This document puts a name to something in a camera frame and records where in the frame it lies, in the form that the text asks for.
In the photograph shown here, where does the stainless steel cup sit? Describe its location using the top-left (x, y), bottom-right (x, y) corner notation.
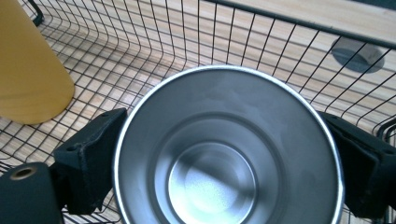
top-left (112, 64), bottom-right (346, 224)

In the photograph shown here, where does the grey round cable grommet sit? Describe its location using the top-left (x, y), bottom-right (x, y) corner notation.
top-left (330, 36), bottom-right (386, 75)

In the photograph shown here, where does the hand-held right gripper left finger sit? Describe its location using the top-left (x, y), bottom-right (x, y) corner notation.
top-left (51, 107), bottom-right (129, 216)

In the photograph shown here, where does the black wire basket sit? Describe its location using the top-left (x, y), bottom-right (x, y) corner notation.
top-left (0, 0), bottom-right (396, 224)

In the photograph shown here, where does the yellow cup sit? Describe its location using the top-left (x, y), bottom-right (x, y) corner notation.
top-left (0, 0), bottom-right (76, 126)

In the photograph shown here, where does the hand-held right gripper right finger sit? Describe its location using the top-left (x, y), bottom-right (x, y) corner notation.
top-left (318, 111), bottom-right (396, 219)

